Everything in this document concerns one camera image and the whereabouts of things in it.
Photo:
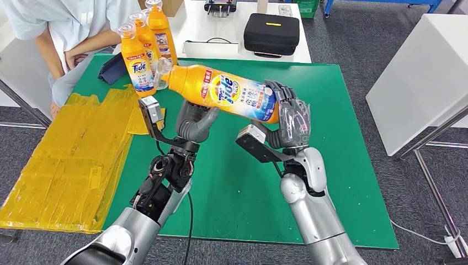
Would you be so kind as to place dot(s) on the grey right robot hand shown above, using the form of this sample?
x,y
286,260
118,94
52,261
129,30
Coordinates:
x,y
292,120

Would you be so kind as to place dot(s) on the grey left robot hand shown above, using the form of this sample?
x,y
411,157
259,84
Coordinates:
x,y
193,126

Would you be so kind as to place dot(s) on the orange detergent bottle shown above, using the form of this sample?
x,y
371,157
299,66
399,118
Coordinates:
x,y
219,91
164,36
148,40
137,62

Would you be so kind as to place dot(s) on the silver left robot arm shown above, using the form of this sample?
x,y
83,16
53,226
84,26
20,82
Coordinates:
x,y
153,204

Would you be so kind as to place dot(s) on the person's right forearm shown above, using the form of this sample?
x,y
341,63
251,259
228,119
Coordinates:
x,y
49,55

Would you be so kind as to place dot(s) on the person's left forearm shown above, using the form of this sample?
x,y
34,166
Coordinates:
x,y
97,42

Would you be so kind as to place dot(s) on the green table mat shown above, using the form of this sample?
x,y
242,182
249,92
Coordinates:
x,y
237,183

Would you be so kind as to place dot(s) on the black carrying case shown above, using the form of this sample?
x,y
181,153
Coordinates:
x,y
270,36

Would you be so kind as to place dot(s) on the blue tablet case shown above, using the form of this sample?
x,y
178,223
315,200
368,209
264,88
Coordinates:
x,y
111,69

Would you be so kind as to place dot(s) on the green plastic crate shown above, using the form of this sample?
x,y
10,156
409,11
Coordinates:
x,y
306,10

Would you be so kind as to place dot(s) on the beige wooden block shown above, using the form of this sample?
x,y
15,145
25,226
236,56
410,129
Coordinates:
x,y
262,6

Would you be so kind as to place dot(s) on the brown cardboard box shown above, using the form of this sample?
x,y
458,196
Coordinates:
x,y
172,7

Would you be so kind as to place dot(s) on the black controller device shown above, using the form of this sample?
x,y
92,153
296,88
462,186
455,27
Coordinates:
x,y
220,6

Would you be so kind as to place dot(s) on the white side table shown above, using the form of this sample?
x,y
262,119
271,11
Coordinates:
x,y
420,80

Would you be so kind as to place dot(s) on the person's left hand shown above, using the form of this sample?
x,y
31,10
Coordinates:
x,y
75,58

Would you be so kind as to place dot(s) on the blue metal rack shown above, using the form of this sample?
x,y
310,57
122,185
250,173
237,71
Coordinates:
x,y
369,1

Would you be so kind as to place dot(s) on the yellow taped cardboard sheet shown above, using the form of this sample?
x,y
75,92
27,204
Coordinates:
x,y
55,175

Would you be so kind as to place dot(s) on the person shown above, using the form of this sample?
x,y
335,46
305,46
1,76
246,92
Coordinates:
x,y
73,18

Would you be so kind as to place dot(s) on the white seat with metal legs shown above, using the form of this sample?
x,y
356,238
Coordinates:
x,y
18,84

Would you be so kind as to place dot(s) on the white power strip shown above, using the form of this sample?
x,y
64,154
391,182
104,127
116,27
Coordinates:
x,y
453,248

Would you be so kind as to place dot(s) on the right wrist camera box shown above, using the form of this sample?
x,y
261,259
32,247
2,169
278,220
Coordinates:
x,y
256,142

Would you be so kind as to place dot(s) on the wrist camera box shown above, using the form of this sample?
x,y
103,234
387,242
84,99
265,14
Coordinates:
x,y
151,113
256,142

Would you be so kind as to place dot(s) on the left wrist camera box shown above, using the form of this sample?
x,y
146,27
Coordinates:
x,y
151,113

